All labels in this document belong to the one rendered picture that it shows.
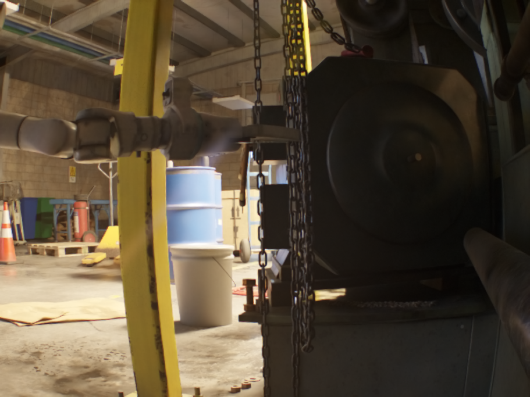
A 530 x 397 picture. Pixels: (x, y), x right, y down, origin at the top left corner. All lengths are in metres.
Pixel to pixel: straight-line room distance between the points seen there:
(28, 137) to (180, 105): 0.28
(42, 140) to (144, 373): 0.76
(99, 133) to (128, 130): 0.05
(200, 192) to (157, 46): 3.23
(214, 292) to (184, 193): 1.88
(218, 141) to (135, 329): 0.66
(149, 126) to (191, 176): 3.68
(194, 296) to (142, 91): 1.52
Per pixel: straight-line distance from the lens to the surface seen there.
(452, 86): 1.29
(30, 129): 0.96
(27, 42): 10.36
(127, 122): 0.91
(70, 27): 11.81
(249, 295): 1.47
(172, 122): 0.94
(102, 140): 0.90
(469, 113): 1.29
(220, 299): 2.82
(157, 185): 1.45
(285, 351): 1.45
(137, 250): 1.43
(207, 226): 4.68
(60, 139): 0.91
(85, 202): 10.03
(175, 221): 4.58
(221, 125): 0.96
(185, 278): 2.81
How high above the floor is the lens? 0.52
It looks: 1 degrees up
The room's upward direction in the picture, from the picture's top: 2 degrees counter-clockwise
